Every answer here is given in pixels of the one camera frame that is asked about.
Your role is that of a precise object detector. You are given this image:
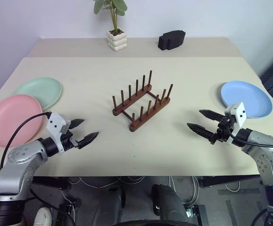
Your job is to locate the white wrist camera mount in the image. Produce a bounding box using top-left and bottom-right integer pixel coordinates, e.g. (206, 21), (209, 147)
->
(46, 112), (72, 155)
(224, 102), (248, 145)

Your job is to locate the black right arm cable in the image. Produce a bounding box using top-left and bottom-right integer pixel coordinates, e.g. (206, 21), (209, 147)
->
(228, 127), (273, 150)

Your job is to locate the black rounded shape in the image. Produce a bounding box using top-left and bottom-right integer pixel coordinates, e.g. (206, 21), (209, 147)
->
(151, 184), (189, 226)

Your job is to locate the green plate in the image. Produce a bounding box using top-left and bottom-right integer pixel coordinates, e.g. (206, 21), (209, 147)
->
(13, 77), (63, 111)

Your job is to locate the white rounded shoe-like object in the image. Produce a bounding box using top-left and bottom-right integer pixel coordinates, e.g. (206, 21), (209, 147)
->
(33, 207), (56, 226)

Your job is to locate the pink red plate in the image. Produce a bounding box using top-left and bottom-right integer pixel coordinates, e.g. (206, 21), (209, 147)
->
(0, 94), (44, 148)

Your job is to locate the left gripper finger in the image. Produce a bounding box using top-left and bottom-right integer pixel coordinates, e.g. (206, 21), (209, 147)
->
(76, 131), (100, 150)
(70, 118), (85, 130)

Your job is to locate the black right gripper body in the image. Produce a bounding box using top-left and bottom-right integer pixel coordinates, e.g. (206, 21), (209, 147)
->
(208, 116), (234, 145)

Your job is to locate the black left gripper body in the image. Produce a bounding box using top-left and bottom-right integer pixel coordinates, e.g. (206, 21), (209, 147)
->
(60, 130), (82, 152)

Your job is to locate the white floor cable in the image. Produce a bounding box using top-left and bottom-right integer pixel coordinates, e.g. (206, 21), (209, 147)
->
(69, 176), (144, 189)
(168, 175), (200, 204)

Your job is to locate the wooden dish rack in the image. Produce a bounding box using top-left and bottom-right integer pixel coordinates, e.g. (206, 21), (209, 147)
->
(112, 69), (174, 132)

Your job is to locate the dark grey rounded shape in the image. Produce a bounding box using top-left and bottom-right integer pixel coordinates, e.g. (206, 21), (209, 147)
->
(98, 186), (125, 226)

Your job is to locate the black foam block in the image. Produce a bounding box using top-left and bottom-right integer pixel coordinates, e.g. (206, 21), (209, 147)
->
(157, 29), (187, 51)

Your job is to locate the blue plate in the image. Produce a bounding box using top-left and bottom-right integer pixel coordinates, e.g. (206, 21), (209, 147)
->
(220, 81), (273, 119)

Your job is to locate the green plant in white pot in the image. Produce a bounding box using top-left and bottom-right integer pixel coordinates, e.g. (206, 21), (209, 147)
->
(93, 0), (128, 51)

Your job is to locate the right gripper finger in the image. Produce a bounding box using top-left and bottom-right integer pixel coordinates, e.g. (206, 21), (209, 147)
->
(198, 109), (227, 122)
(186, 122), (216, 142)

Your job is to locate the black table frame bar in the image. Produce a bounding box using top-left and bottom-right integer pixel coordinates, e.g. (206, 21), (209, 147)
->
(197, 175), (262, 188)

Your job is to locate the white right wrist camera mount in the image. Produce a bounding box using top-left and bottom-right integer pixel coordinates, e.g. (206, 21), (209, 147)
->
(224, 102), (248, 145)

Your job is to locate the black metal bracket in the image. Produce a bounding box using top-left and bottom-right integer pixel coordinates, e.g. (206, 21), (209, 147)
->
(185, 204), (209, 226)

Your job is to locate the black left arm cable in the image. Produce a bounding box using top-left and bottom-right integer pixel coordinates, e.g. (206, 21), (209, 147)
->
(0, 112), (53, 170)

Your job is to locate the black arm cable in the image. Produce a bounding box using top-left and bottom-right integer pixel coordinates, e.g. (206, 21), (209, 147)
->
(228, 127), (273, 150)
(0, 112), (53, 170)

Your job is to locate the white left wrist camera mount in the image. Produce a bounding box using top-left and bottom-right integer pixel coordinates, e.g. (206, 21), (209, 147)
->
(46, 112), (72, 155)

